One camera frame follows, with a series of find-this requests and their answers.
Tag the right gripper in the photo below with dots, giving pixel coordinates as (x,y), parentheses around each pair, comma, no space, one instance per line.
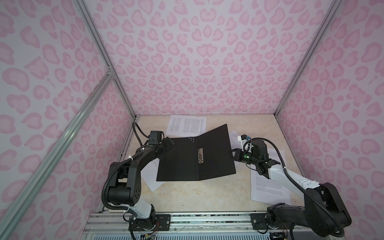
(238,154)

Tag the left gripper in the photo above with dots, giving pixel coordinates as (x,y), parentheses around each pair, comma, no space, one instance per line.
(168,144)

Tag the printed paper sheet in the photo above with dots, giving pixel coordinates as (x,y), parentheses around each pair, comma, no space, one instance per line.
(235,143)
(149,174)
(268,191)

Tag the blue folder black inside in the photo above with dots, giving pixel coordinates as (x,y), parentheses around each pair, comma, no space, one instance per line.
(204,157)

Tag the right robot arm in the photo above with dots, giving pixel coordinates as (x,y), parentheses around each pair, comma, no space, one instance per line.
(324,211)

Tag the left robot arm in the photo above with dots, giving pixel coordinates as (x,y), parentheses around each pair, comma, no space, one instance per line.
(123,187)

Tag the back left paper sheet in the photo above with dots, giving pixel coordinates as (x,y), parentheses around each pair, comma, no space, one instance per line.
(186,126)

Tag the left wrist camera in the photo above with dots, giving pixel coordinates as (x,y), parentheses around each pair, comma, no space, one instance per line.
(155,137)

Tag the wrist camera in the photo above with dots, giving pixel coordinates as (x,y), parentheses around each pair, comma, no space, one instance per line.
(155,137)
(243,139)

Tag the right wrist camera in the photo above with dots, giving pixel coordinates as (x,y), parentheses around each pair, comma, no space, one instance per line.
(243,139)

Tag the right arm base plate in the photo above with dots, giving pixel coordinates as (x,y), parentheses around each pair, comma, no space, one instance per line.
(259,223)

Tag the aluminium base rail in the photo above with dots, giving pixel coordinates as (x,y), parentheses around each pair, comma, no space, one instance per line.
(190,226)

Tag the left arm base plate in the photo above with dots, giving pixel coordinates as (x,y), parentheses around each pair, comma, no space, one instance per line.
(157,222)

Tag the left corner aluminium post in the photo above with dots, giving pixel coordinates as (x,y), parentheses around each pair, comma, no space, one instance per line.
(91,27)

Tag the corner aluminium post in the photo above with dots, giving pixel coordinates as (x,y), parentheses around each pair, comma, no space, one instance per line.
(91,27)
(326,23)

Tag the diagonal aluminium frame bar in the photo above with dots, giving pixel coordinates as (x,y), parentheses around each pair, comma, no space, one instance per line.
(18,208)

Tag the right corner aluminium post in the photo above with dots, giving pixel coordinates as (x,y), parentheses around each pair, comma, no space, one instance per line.
(326,23)

